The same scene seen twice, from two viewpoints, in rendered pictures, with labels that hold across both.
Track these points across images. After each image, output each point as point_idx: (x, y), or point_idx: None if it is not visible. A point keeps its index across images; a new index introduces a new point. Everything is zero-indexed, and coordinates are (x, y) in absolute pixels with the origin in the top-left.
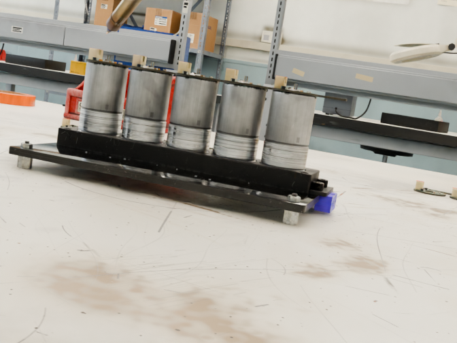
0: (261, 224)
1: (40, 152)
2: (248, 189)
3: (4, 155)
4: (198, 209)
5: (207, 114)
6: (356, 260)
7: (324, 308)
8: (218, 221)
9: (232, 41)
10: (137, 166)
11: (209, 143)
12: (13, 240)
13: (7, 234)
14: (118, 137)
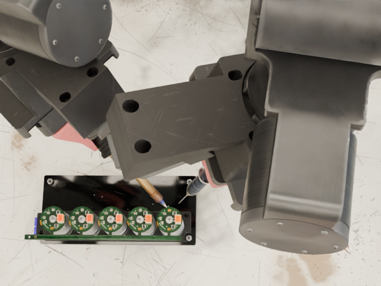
0: (62, 168)
1: (178, 177)
2: (72, 188)
3: (217, 207)
4: (92, 171)
5: None
6: (21, 142)
7: None
8: (79, 157)
9: None
10: (132, 192)
11: None
12: (120, 75)
13: (125, 79)
14: (154, 215)
